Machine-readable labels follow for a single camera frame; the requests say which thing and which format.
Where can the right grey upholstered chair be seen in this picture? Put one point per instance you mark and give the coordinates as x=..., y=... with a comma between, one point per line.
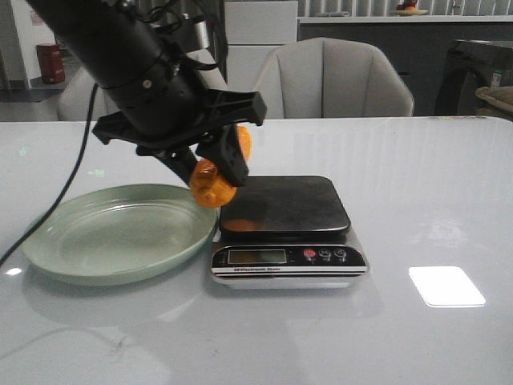
x=331, y=78

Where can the dark glossy appliance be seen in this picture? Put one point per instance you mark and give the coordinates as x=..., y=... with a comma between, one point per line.
x=471, y=64

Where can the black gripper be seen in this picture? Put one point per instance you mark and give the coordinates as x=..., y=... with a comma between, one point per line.
x=167, y=115

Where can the grey upholstered chair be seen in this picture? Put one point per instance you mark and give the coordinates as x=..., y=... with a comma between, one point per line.
x=73, y=103
x=331, y=78

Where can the orange corn cob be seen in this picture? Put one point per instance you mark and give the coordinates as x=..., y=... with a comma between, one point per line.
x=209, y=186

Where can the red trash bin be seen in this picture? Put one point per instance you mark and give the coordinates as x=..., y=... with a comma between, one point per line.
x=50, y=63

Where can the light green plate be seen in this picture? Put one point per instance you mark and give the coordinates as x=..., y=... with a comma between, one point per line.
x=120, y=235

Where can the pink wall notice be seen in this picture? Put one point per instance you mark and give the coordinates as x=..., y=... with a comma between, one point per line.
x=35, y=19

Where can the dark grey counter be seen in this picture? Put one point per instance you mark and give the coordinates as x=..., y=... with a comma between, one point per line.
x=415, y=45

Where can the beige cushion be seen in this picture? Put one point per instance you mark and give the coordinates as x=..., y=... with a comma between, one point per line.
x=495, y=101

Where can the white cabinet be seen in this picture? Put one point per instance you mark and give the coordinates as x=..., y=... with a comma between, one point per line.
x=253, y=29

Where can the left grey upholstered chair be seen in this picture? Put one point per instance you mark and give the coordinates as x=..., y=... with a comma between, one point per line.
x=73, y=103

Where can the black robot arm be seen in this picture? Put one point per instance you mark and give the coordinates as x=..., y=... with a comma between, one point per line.
x=117, y=45

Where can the black silver kitchen scale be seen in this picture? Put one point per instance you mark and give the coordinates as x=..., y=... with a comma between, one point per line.
x=286, y=232

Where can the fruit bowl on counter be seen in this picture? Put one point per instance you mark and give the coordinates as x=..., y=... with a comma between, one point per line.
x=409, y=8

